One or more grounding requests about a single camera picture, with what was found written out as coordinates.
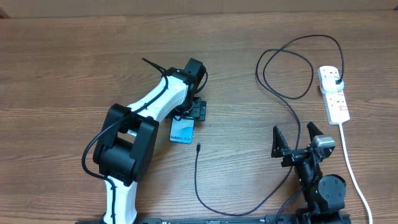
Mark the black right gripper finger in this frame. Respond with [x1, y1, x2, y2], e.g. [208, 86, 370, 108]
[307, 121, 323, 146]
[271, 126, 290, 158]

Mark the Galaxy S24 smartphone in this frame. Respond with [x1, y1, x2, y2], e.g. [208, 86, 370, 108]
[169, 118, 195, 144]

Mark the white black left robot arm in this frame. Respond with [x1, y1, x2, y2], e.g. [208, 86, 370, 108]
[81, 58, 208, 223]

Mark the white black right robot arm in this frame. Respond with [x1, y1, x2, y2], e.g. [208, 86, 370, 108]
[266, 122, 351, 224]

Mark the white charger adapter plug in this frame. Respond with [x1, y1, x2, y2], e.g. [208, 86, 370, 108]
[320, 77, 345, 94]

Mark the white power strip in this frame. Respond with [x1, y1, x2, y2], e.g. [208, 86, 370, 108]
[318, 66, 350, 125]

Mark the white power strip cord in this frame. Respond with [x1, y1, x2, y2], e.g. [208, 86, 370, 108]
[338, 123, 374, 224]

